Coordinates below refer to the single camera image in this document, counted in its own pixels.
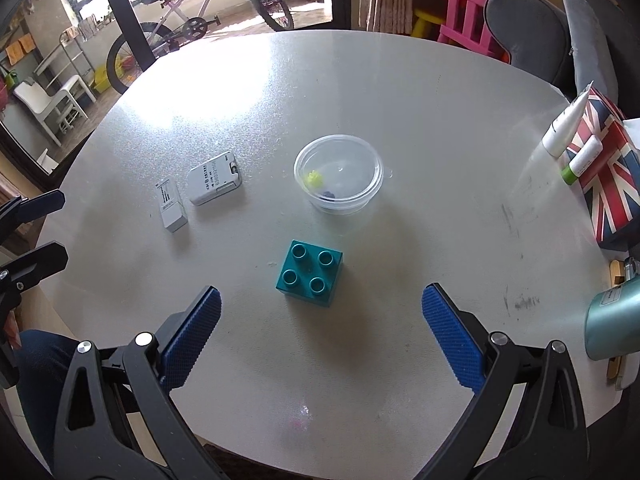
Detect small white charger block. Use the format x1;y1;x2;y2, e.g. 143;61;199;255
155;177;188;233

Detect white adapter box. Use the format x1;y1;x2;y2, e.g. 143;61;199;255
186;151;242;206

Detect teal toy brick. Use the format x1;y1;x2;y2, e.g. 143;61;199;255
276;240;343;308

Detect clear plastic bowl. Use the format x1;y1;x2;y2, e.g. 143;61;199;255
293;134;384;216

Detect person left hand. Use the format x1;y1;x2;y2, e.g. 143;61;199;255
3;310;22;349

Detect white plastic chair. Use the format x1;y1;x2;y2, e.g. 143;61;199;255
13;75;96;146

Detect teal thermos bottle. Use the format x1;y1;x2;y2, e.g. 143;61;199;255
585;275;640;361

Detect union jack tissue box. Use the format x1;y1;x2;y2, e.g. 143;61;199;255
562;88;639;252

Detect pink white bicycle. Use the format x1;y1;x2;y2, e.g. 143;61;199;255
105;0;295;96

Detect white green-capped tube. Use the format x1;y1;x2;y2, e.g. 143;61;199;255
561;136;603;185

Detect white cream tube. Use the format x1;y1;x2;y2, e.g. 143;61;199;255
541;81;593;159

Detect grey sofa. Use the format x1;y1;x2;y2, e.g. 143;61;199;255
484;0;639;118

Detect pink kids chair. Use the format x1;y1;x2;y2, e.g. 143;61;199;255
437;0;508;61

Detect yellow kids stool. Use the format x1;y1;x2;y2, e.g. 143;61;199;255
410;9;445;39

